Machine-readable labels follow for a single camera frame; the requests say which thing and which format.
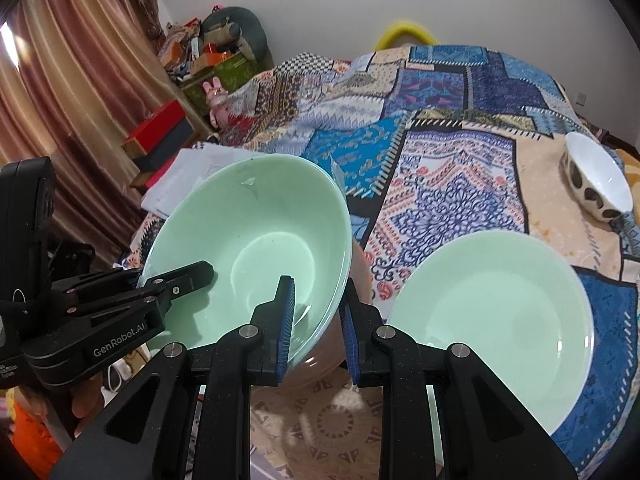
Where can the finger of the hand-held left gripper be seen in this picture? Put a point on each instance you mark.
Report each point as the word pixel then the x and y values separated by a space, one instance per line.
pixel 185 280
pixel 100 280

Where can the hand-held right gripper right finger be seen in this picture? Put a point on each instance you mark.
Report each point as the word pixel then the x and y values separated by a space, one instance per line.
pixel 347 330

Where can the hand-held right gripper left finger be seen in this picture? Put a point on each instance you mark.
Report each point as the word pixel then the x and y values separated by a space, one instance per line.
pixel 286 330

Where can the pink bowl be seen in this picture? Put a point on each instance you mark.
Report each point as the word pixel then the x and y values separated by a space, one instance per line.
pixel 320 365

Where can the green bowl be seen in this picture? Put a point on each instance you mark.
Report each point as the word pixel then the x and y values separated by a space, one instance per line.
pixel 260 220

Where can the green plate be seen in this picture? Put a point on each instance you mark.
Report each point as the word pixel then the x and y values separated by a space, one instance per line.
pixel 490 330

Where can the person's left hand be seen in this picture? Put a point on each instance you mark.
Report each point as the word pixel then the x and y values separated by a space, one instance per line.
pixel 87 405

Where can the grey paper sheets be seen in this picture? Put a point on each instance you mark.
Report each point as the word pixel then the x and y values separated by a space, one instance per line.
pixel 185 170

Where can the dark box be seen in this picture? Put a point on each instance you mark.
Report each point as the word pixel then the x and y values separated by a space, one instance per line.
pixel 167 152

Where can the red box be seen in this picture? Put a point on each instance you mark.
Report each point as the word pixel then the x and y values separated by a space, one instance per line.
pixel 155 125

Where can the orange clothing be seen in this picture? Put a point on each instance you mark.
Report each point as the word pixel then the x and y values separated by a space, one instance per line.
pixel 35 430

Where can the brown curtain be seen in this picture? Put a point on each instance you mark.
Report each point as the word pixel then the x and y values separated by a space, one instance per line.
pixel 75 85

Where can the pink bunny toy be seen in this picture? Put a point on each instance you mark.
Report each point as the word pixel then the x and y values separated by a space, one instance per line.
pixel 216 100

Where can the patchwork printed blanket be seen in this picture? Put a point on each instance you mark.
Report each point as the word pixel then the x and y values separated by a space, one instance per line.
pixel 450 160

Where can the pile of clutter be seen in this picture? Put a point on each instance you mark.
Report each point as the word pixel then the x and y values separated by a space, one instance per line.
pixel 185 50

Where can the grey plush cushion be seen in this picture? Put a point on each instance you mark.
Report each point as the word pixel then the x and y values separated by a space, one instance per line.
pixel 245 30

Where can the white spotted bowl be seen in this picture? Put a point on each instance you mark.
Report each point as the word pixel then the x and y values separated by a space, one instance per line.
pixel 600 175

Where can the wall socket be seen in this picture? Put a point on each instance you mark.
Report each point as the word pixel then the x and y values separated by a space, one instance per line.
pixel 581 100

